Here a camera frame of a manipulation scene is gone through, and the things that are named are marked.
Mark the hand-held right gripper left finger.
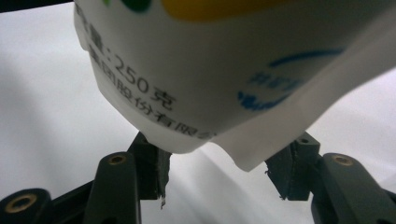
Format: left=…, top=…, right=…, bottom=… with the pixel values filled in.
left=128, top=132, right=172, bottom=209

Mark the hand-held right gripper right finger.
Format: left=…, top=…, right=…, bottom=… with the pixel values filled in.
left=264, top=132, right=321, bottom=201

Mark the white printed pouch blue top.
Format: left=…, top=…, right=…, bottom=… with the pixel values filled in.
left=73, top=0, right=396, bottom=173

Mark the white table mat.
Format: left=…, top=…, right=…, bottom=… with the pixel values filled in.
left=0, top=1, right=396, bottom=224

